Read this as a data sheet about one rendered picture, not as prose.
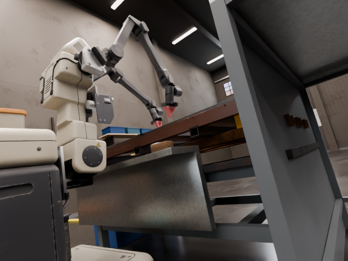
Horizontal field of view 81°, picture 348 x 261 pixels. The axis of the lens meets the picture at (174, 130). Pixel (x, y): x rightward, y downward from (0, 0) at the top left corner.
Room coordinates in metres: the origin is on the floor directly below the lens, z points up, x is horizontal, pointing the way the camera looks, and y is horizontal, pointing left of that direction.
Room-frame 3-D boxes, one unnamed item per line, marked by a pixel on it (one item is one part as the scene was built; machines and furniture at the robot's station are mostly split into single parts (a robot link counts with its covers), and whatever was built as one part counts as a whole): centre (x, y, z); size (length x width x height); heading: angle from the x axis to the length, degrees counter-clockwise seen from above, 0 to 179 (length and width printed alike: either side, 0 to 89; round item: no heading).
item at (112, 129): (5.31, 1.58, 1.87); 0.50 x 0.37 x 0.19; 143
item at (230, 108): (1.28, 0.23, 0.80); 1.62 x 0.04 x 0.06; 50
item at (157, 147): (1.02, 0.07, 0.71); 0.10 x 0.06 x 0.05; 63
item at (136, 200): (1.38, 0.41, 0.48); 1.30 x 0.04 x 0.35; 50
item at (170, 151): (1.32, 0.46, 0.67); 1.30 x 0.20 x 0.03; 50
